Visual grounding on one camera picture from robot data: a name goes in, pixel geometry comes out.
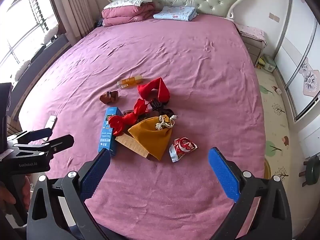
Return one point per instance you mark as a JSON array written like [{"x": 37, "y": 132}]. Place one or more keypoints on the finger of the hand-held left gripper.
[
  {"x": 55, "y": 143},
  {"x": 40, "y": 132}
]

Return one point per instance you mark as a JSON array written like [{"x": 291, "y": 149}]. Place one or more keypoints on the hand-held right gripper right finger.
[{"x": 221, "y": 172}]

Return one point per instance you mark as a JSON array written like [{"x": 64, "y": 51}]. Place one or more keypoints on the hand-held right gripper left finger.
[{"x": 96, "y": 170}]

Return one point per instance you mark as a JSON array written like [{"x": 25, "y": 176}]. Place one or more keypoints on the person's left hand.
[{"x": 7, "y": 196}]

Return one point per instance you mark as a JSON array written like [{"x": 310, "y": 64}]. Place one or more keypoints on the white remote control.
[{"x": 50, "y": 123}]

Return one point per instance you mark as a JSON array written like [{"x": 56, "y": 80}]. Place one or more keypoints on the blue carton box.
[{"x": 107, "y": 135}]

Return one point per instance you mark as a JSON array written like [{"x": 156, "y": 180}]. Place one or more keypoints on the cardboard wooden block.
[{"x": 130, "y": 143}]

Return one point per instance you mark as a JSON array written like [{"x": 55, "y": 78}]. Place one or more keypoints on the crumpled red snack wrapper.
[{"x": 183, "y": 146}]

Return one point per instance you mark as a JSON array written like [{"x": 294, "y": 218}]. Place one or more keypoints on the red knotted cloth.
[{"x": 120, "y": 123}]

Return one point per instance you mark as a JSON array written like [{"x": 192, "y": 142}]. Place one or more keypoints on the tree print play mat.
[{"x": 275, "y": 130}]

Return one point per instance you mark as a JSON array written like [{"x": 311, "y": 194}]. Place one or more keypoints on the brown rolled sock bundle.
[{"x": 108, "y": 98}]

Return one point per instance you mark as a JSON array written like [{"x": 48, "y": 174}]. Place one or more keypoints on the dark grey window seat cushion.
[{"x": 47, "y": 52}]

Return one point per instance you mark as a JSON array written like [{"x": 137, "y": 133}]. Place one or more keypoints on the dark maroon sock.
[{"x": 167, "y": 112}]

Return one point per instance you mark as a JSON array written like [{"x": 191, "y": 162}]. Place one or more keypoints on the black hair clip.
[{"x": 157, "y": 105}]

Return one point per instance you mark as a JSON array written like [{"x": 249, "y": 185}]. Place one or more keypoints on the green round stool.
[{"x": 313, "y": 170}]

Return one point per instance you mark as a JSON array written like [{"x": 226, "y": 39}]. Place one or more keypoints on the amber liquid bottle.
[{"x": 130, "y": 82}]

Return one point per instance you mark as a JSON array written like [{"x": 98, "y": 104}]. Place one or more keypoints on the white fluffy cushion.
[{"x": 50, "y": 35}]

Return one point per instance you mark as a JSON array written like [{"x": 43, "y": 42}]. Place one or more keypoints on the window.
[{"x": 22, "y": 25}]

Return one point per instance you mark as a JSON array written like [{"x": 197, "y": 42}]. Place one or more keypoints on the pink tablecloth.
[{"x": 187, "y": 67}]

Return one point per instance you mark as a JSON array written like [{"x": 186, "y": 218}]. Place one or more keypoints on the mint green box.
[{"x": 270, "y": 64}]

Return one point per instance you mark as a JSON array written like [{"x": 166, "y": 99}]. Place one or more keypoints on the beige nightstand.
[{"x": 252, "y": 50}]

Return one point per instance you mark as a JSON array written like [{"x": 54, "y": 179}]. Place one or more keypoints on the beige curtain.
[{"x": 75, "y": 5}]

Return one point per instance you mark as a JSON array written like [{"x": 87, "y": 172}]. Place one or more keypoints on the pink folded quilt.
[{"x": 125, "y": 16}]

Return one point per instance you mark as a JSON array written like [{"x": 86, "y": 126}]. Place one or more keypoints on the pink floral cloth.
[{"x": 251, "y": 31}]

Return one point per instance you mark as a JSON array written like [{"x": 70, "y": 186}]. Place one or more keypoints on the white dotted pillow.
[{"x": 127, "y": 2}]

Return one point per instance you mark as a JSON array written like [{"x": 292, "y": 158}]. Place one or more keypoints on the white sliding wardrobe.
[{"x": 300, "y": 30}]

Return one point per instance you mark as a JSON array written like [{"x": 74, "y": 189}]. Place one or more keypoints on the light blue folded blanket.
[{"x": 175, "y": 12}]

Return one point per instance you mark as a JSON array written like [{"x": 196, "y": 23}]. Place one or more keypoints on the wall switch plate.
[{"x": 274, "y": 16}]

